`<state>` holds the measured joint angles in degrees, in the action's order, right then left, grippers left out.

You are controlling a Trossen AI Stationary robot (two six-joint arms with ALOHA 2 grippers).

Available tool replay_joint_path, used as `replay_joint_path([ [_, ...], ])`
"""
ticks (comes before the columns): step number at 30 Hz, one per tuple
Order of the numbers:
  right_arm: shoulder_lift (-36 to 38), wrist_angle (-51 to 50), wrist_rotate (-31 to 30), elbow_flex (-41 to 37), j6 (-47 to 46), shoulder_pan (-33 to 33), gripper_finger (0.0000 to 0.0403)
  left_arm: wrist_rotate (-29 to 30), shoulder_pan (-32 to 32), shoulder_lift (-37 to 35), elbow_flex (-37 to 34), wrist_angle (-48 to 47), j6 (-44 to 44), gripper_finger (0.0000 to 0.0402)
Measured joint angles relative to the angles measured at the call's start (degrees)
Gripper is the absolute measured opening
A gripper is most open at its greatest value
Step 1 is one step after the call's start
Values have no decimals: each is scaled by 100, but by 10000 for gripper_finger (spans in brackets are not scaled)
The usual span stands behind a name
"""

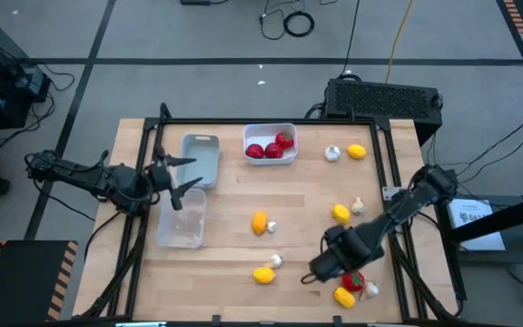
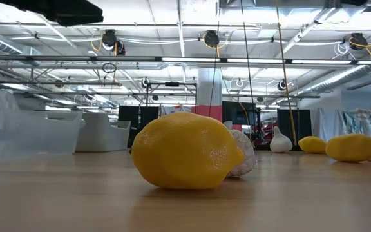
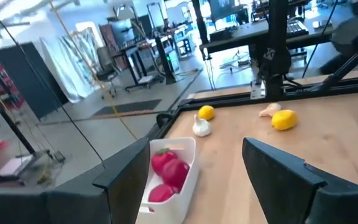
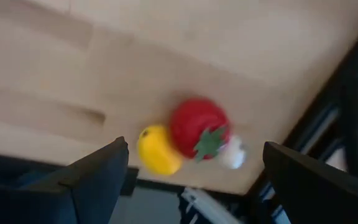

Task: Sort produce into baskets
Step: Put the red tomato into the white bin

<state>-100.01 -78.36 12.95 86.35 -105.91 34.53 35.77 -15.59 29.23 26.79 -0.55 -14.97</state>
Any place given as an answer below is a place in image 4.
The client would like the red plastic tomato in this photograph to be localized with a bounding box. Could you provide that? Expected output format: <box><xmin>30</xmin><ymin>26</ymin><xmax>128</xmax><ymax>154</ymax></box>
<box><xmin>168</xmin><ymin>97</ymin><xmax>232</xmax><ymax>163</ymax></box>

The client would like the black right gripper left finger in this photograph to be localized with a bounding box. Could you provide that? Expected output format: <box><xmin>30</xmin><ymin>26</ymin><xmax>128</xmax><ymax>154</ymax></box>
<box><xmin>47</xmin><ymin>136</ymin><xmax>129</xmax><ymax>224</ymax></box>

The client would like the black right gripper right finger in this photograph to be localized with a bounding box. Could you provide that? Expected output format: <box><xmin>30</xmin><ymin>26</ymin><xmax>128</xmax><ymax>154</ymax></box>
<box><xmin>263</xmin><ymin>141</ymin><xmax>358</xmax><ymax>224</ymax></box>

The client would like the yellow plastic lemon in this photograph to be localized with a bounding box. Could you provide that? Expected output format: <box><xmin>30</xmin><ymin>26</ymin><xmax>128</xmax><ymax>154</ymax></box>
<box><xmin>136</xmin><ymin>124</ymin><xmax>185</xmax><ymax>177</ymax></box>

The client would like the white plastic garlic bulb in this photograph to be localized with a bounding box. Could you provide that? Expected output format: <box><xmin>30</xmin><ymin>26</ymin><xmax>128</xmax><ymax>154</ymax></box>
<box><xmin>218</xmin><ymin>134</ymin><xmax>248</xmax><ymax>170</ymax></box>

